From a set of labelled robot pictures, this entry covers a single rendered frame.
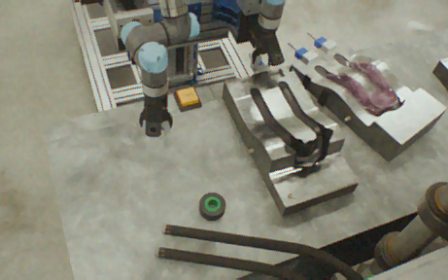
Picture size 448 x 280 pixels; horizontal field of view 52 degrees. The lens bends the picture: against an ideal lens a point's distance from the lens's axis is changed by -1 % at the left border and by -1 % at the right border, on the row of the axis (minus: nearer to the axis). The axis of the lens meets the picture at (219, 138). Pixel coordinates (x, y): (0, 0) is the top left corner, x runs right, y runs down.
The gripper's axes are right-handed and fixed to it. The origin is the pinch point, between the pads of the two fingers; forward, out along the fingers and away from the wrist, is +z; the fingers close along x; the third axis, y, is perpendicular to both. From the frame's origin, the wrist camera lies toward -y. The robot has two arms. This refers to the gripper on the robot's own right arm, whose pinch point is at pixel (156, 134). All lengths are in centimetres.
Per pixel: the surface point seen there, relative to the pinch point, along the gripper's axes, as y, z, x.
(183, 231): -33.5, 0.5, -8.9
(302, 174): -15.2, -1.4, -45.8
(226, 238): -36.9, -2.5, -21.0
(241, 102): 11.1, -4.1, -27.9
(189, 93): 18.7, 0.9, -10.4
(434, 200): -47, -45, -58
